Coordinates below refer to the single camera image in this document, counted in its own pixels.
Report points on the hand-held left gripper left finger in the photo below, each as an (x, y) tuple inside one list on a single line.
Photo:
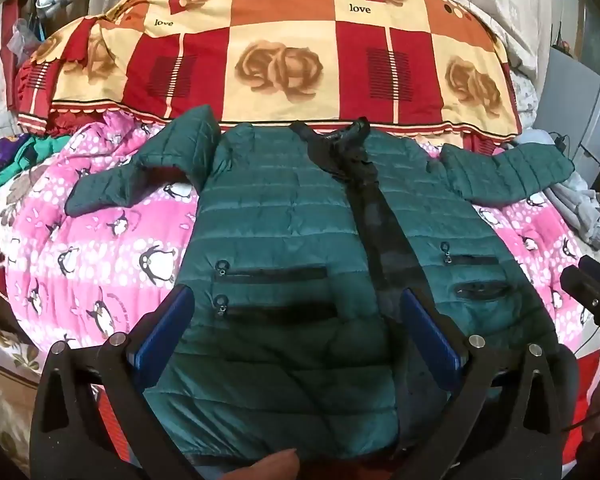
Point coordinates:
[(164, 332)]

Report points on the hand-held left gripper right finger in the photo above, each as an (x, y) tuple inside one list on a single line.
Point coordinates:
[(430, 332)]

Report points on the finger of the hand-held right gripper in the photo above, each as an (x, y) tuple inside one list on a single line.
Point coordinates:
[(587, 282)]

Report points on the green quilted jacket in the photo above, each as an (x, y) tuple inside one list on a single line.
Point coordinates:
[(280, 210)]

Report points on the person's left hand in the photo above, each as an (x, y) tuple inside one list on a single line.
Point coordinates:
[(260, 466)]

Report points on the red cloth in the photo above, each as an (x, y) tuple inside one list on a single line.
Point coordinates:
[(587, 372)]

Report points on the grey cloth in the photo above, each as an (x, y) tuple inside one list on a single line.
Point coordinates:
[(580, 205)]

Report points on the pink penguin blanket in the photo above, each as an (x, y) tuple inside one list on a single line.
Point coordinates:
[(105, 240)]

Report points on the grey appliance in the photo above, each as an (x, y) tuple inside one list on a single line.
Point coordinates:
[(575, 110)]

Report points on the green and purple cloth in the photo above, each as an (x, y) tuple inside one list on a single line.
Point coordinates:
[(15, 160)]

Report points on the red checkered rose quilt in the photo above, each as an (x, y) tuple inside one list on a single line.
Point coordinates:
[(280, 60)]

